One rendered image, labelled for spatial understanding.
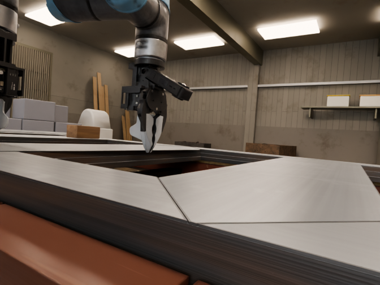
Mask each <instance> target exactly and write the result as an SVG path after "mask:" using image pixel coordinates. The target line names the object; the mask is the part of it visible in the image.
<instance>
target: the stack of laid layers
mask: <svg viewBox="0 0 380 285"><path fill-rule="evenodd" d="M0 143H35V144H113V145H143V144H142V143H136V142H125V141H114V140H95V139H56V138H36V137H0ZM21 153H27V154H33V155H37V156H43V157H49V158H55V159H61V160H65V161H71V162H77V163H83V164H87V165H93V166H99V167H105V168H109V169H111V168H118V167H131V166H143V165H155V164H162V163H175V162H187V161H199V160H203V161H212V162H220V163H229V164H234V165H240V164H245V163H252V162H258V161H265V160H270V159H276V158H282V157H271V156H260V155H254V154H243V153H232V152H221V151H215V150H203V149H199V150H152V152H151V153H147V152H146V151H145V150H138V151H87V152H21ZM362 168H363V169H364V170H365V172H366V174H367V175H368V177H369V178H370V180H371V181H372V182H379V183H380V167H371V166H362ZM0 202H2V203H3V204H7V205H10V206H13V207H15V208H18V209H20V210H23V211H26V212H28V213H31V214H33V215H36V216H38V217H40V218H43V219H46V220H48V221H51V222H53V223H56V224H58V225H61V226H63V227H66V228H69V229H71V230H74V231H76V232H79V233H81V234H83V235H86V236H89V237H91V238H94V239H96V240H99V241H101V242H104V243H106V244H109V245H112V246H114V247H117V248H119V249H122V250H124V251H127V252H130V253H132V254H135V255H137V256H139V257H142V258H145V259H147V260H149V261H152V262H155V263H157V264H160V265H162V266H165V267H168V268H170V269H173V270H175V271H178V272H180V273H183V274H185V275H188V276H189V285H193V284H194V283H195V282H197V281H198V280H201V281H203V282H205V283H208V284H211V285H380V275H378V274H375V273H371V272H368V271H364V270H360V269H356V268H353V267H349V266H346V265H341V264H338V263H334V262H331V261H327V260H323V259H320V258H316V257H312V256H309V255H305V254H302V253H297V252H294V251H290V250H287V249H283V248H279V247H275V246H272V245H268V244H264V243H260V242H257V241H254V240H250V239H246V238H243V237H239V236H235V235H231V234H227V233H225V232H220V231H217V230H213V229H210V228H206V227H202V226H198V225H195V224H191V223H189V222H188V221H187V222H183V221H180V220H177V219H173V218H169V217H165V216H162V215H158V214H154V213H151V212H148V211H144V210H140V209H136V208H132V207H129V206H125V205H121V204H117V203H114V202H111V201H107V200H103V199H100V198H96V197H92V196H88V195H84V194H82V193H77V192H74V191H69V190H67V189H63V188H59V187H55V186H52V185H48V184H44V183H40V182H37V181H34V180H30V179H26V178H22V177H19V176H15V175H11V174H7V173H5V172H0Z"/></svg>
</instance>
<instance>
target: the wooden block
mask: <svg viewBox="0 0 380 285"><path fill-rule="evenodd" d="M66 137H71V138H81V139H99V138H100V127H92V126H78V125H69V124H68V125H67V134H66Z"/></svg>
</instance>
